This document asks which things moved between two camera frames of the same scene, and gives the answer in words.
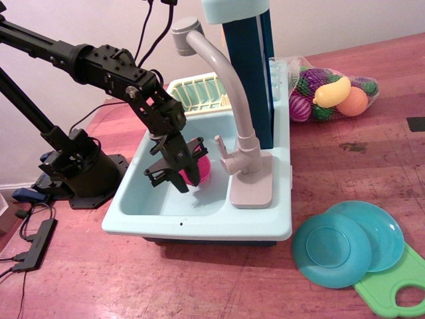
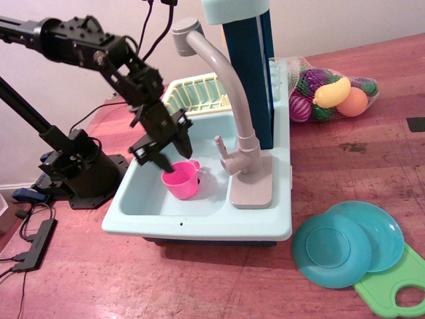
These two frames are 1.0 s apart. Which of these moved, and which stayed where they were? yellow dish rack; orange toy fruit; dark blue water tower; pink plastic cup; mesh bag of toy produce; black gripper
Moved: pink plastic cup; black gripper
Stayed: orange toy fruit; dark blue water tower; mesh bag of toy produce; yellow dish rack
